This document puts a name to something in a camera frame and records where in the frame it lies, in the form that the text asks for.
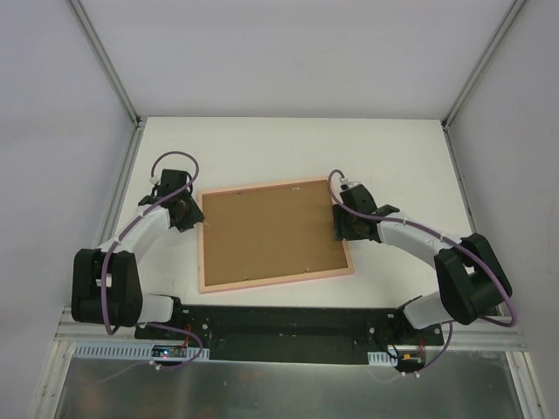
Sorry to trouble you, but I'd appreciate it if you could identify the pink wooden picture frame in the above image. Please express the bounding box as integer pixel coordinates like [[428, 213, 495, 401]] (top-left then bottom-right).
[[196, 175, 357, 296]]

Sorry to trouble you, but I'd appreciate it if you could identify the brown cardboard backing board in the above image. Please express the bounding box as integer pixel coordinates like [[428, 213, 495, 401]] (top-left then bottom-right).
[[200, 181, 350, 288]]

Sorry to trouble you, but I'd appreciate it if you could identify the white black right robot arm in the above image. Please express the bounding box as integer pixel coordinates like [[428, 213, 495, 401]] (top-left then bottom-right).
[[328, 183, 517, 345]]

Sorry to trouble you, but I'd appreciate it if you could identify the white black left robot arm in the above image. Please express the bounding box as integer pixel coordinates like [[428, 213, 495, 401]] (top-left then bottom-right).
[[71, 169, 204, 340]]

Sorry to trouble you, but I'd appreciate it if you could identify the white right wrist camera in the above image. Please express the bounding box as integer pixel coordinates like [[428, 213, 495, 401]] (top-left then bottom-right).
[[340, 176, 359, 190]]

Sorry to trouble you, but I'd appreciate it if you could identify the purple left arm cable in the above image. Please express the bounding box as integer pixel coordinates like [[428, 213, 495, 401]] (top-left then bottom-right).
[[72, 150, 206, 388]]

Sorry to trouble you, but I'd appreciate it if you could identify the left aluminium corner post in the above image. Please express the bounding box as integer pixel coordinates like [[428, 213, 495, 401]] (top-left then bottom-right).
[[65, 0, 143, 126]]

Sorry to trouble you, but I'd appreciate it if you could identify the aluminium corner post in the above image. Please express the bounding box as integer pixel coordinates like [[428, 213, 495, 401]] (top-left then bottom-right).
[[440, 0, 529, 127], [65, 0, 143, 126]]

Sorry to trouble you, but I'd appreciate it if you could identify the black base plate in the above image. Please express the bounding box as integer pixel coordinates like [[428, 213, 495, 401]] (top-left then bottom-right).
[[135, 305, 443, 365]]

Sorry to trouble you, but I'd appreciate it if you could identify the left white cable duct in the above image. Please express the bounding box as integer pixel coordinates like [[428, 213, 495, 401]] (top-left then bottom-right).
[[73, 342, 210, 362]]

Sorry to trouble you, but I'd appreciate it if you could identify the white cable duct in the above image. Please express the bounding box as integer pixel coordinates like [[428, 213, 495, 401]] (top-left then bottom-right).
[[73, 342, 210, 362], [367, 352, 425, 367]]

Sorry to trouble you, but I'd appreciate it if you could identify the right white cable duct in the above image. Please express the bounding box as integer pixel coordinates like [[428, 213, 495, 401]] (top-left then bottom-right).
[[367, 352, 425, 367]]

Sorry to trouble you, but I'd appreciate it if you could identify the aluminium front rail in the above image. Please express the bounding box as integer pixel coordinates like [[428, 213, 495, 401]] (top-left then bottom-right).
[[54, 305, 528, 350]]

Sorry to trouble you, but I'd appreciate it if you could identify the right aluminium corner post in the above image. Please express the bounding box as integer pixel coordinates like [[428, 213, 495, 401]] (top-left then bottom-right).
[[440, 0, 529, 127]]

